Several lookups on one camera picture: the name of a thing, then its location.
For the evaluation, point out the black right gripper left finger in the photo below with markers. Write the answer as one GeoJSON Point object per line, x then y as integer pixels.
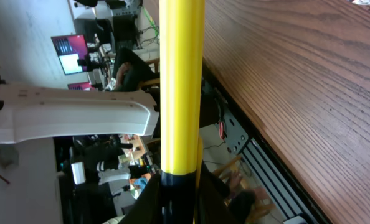
{"type": "Point", "coordinates": [148, 207]}

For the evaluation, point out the seated person in background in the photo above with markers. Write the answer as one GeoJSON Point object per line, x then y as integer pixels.
{"type": "Point", "coordinates": [130, 70]}

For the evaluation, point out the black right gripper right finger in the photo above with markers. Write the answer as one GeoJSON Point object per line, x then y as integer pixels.
{"type": "Point", "coordinates": [212, 192]}

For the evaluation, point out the red computer monitor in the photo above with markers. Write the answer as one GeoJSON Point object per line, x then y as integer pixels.
{"type": "Point", "coordinates": [71, 51]}

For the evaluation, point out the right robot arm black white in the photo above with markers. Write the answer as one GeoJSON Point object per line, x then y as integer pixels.
{"type": "Point", "coordinates": [32, 112]}

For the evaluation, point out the yellow black battery tube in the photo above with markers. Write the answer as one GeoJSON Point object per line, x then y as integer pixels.
{"type": "Point", "coordinates": [181, 50]}

